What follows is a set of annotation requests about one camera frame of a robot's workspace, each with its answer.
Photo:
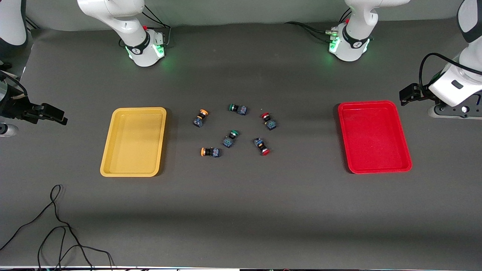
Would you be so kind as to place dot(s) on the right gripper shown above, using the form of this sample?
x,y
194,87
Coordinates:
x,y
11,106

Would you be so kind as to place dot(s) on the red plastic tray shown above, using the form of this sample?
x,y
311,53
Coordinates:
x,y
372,137

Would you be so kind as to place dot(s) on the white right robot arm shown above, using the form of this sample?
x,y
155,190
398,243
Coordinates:
x,y
113,15

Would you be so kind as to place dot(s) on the yellow plastic tray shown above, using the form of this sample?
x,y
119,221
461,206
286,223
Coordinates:
x,y
133,143

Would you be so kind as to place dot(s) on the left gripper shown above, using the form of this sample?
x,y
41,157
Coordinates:
x,y
421,93

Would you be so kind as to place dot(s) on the green push button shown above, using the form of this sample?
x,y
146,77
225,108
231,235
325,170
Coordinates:
x,y
230,139
238,109

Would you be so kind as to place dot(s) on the yellow push button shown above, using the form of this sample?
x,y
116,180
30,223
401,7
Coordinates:
x,y
200,117
211,152

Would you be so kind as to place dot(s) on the red push button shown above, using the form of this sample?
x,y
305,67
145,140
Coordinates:
x,y
261,146
268,121

